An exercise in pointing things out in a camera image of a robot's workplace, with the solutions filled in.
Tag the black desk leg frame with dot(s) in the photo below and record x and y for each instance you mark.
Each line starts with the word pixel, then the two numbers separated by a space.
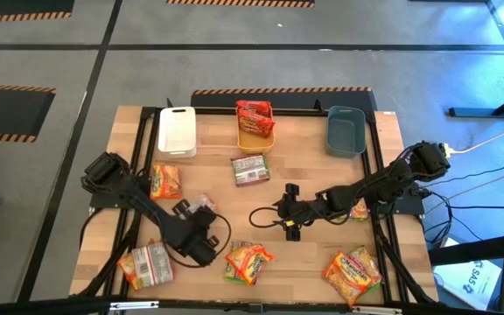
pixel 488 112

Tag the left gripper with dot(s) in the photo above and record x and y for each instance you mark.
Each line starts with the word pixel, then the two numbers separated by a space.
pixel 197 225

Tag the orange plastic bin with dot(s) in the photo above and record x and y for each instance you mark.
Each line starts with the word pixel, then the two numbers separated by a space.
pixel 255 144

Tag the white printed cardboard box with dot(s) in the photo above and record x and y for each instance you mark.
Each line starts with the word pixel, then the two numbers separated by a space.
pixel 471 280

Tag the white power strip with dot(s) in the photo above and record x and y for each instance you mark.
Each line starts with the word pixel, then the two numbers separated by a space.
pixel 445 151

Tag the black rig bar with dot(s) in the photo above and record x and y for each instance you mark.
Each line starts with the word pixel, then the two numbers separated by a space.
pixel 37 306

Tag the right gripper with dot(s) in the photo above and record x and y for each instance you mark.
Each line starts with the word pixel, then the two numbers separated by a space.
pixel 309 207

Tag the black desk beam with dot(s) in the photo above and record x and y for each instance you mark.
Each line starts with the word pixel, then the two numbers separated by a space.
pixel 475 250

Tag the black hazard-striped floor mat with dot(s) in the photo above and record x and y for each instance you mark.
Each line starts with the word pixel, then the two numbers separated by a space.
pixel 234 3
pixel 7 114
pixel 287 100
pixel 16 6

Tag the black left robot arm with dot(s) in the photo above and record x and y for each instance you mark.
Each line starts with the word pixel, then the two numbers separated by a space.
pixel 147 205

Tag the white plastic bin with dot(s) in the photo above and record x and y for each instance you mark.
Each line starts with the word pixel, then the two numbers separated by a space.
pixel 177 131

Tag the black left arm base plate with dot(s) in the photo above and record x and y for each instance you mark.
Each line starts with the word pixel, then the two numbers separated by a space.
pixel 103 202

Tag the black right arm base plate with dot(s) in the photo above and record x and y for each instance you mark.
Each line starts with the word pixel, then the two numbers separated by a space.
pixel 411 206

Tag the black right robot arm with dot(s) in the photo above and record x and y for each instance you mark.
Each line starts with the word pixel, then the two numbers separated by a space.
pixel 387 177

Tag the teal plastic bin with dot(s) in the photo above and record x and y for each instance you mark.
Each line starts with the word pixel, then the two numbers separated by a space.
pixel 345 131

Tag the orange Maruchan ramen pack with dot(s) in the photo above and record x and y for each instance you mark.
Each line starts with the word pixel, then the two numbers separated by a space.
pixel 346 273
pixel 126 269
pixel 166 181
pixel 249 262

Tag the black aluminium table frame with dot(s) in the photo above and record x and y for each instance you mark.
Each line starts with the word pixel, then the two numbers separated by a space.
pixel 217 111

